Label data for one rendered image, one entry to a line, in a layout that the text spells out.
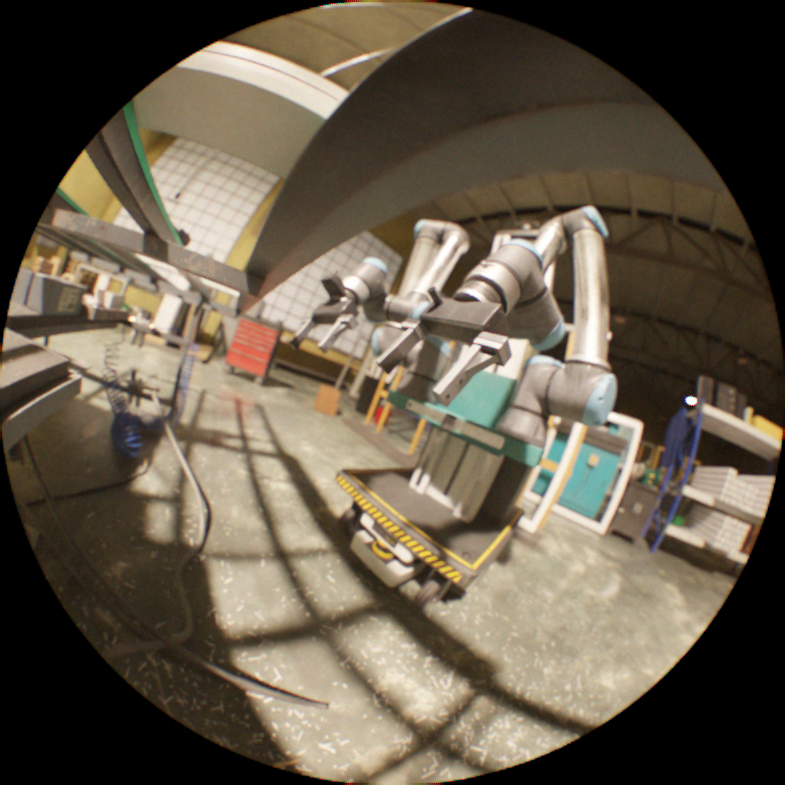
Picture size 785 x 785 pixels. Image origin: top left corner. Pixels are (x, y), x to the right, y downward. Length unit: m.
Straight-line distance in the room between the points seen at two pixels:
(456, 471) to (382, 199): 1.02
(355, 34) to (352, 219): 8.48
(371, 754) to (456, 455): 1.14
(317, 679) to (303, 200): 0.85
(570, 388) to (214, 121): 0.78
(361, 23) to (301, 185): 8.39
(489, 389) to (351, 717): 1.17
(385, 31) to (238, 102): 8.10
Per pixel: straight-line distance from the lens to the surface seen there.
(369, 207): 0.16
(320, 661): 0.79
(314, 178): 0.15
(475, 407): 0.96
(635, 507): 3.54
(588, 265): 0.83
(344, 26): 8.72
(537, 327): 0.48
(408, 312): 0.72
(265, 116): 0.20
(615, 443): 3.62
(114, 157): 0.29
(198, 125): 0.25
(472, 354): 0.28
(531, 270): 0.45
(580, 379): 0.69
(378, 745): 0.77
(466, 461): 1.05
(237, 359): 3.88
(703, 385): 4.25
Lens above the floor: 0.73
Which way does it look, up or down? 1 degrees down
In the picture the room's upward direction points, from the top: 21 degrees clockwise
